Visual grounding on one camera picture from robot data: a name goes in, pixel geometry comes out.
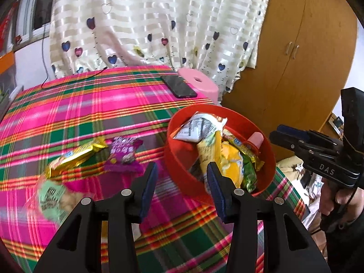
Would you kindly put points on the heart patterned white curtain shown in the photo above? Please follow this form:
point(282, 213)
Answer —
point(216, 37)

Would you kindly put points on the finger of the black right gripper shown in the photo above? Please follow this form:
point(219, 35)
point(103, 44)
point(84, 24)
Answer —
point(308, 146)
point(298, 132)

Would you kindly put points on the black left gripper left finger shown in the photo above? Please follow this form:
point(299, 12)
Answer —
point(76, 247)

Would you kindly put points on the red woven plastic basket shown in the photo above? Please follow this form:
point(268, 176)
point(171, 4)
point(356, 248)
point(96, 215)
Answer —
point(182, 158)

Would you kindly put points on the clear bag of peanuts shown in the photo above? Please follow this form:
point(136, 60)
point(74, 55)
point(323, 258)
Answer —
point(53, 200)

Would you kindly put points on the pink jelly cup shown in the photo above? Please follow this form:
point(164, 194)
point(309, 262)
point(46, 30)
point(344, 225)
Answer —
point(256, 140)

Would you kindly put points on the orange storage box lid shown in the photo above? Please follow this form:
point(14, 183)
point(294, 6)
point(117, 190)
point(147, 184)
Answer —
point(7, 61)

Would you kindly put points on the black smartphone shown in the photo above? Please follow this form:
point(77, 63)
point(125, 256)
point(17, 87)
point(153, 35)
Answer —
point(178, 87)

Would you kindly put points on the purple snack packet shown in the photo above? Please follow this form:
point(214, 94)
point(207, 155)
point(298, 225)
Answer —
point(122, 158)

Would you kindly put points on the person's right hand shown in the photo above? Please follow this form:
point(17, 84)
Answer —
point(353, 200)

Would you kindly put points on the colourful plaid tablecloth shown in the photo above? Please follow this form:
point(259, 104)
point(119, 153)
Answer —
point(91, 135)

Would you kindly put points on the small yellow candy packet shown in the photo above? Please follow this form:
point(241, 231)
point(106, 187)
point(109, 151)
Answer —
point(233, 140)

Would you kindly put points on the green snack packet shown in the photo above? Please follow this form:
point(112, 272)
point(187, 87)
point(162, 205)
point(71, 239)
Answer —
point(250, 178)

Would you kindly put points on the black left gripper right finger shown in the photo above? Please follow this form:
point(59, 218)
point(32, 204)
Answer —
point(288, 246)

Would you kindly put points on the large yellow biscuit bag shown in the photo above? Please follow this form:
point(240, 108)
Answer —
point(227, 157)

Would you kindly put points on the brown wooden wardrobe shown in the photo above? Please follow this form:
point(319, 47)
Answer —
point(305, 53)

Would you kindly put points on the golden yellow snack bar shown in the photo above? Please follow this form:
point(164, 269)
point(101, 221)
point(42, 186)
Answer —
point(74, 158)

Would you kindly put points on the white orange snack bag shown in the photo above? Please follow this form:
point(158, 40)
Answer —
point(199, 126)

